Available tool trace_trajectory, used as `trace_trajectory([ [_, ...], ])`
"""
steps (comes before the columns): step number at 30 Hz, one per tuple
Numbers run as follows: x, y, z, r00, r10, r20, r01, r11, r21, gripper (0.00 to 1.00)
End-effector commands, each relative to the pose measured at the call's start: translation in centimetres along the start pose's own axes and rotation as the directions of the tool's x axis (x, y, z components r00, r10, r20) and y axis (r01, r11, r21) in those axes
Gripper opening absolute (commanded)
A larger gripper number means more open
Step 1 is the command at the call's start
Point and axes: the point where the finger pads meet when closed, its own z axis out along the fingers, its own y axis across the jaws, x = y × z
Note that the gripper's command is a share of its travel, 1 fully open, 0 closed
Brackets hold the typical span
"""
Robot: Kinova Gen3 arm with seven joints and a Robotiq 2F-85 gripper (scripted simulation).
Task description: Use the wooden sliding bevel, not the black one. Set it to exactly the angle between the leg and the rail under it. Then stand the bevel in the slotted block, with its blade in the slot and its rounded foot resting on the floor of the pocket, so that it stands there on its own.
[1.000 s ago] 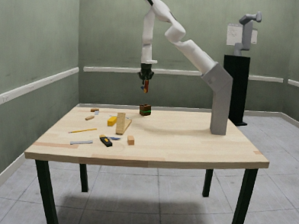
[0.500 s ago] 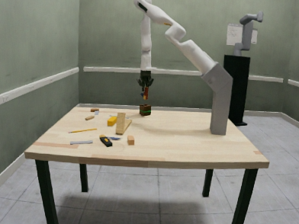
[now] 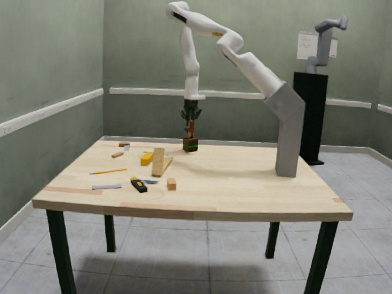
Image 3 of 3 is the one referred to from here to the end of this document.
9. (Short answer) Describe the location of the yellow rectangular block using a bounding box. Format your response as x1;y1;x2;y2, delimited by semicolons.
140;153;153;166

